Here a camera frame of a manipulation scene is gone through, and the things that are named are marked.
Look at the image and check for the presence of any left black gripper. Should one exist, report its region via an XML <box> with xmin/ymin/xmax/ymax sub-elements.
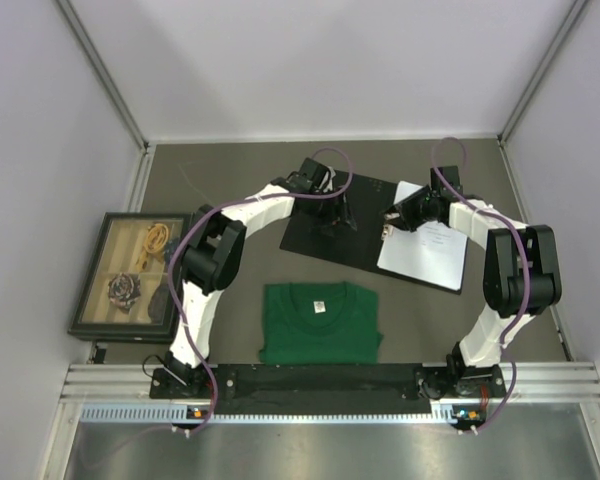
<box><xmin>306</xmin><ymin>185</ymin><xmax>356</xmax><ymax>236</ymax></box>

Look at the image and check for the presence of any white folder black inside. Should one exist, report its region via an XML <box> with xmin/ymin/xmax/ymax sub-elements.
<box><xmin>280</xmin><ymin>175</ymin><xmax>468</xmax><ymax>294</ymax></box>

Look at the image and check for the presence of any white printed paper stack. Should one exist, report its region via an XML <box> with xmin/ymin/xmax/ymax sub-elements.
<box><xmin>376</xmin><ymin>179</ymin><xmax>469</xmax><ymax>291</ymax></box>

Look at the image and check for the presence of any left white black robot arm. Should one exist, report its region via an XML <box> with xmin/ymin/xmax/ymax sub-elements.
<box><xmin>164</xmin><ymin>155</ymin><xmax>354</xmax><ymax>397</ymax></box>

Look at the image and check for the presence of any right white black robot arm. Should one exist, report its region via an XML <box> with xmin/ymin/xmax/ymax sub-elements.
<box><xmin>383</xmin><ymin>166</ymin><xmax>562</xmax><ymax>400</ymax></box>

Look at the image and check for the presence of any green folded t-shirt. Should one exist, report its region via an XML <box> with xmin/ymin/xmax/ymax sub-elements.
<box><xmin>259</xmin><ymin>282</ymin><xmax>383</xmax><ymax>366</ymax></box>

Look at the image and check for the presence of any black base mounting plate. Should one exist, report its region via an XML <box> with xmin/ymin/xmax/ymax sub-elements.
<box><xmin>149</xmin><ymin>363</ymin><xmax>505</xmax><ymax>415</ymax></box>

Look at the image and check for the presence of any black glass-lid display box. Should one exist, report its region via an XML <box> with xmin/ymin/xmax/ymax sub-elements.
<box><xmin>68</xmin><ymin>212</ymin><xmax>192</xmax><ymax>344</ymax></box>

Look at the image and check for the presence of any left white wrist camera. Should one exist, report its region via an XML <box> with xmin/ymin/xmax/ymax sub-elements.
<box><xmin>321</xmin><ymin>167</ymin><xmax>336</xmax><ymax>194</ymax></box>

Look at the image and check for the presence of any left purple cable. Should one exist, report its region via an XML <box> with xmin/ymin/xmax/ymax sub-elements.
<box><xmin>168</xmin><ymin>146</ymin><xmax>357</xmax><ymax>435</ymax></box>

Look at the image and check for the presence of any grey slotted cable duct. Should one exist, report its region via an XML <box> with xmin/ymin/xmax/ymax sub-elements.
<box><xmin>80</xmin><ymin>404</ymin><xmax>483</xmax><ymax>425</ymax></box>

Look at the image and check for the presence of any right aluminium corner post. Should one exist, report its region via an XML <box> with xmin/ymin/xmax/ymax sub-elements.
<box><xmin>497</xmin><ymin>0</ymin><xmax>591</xmax><ymax>147</ymax></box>

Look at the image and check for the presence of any aluminium corner post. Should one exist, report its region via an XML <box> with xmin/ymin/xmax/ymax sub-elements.
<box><xmin>497</xmin><ymin>0</ymin><xmax>591</xmax><ymax>147</ymax></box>
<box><xmin>53</xmin><ymin>0</ymin><xmax>149</xmax><ymax>152</ymax></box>

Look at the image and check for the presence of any aluminium front rail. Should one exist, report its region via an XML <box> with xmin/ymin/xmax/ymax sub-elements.
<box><xmin>60</xmin><ymin>362</ymin><xmax>600</xmax><ymax>403</ymax></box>

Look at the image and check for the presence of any left aluminium corner post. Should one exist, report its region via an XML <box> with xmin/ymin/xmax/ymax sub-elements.
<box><xmin>53</xmin><ymin>0</ymin><xmax>149</xmax><ymax>152</ymax></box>

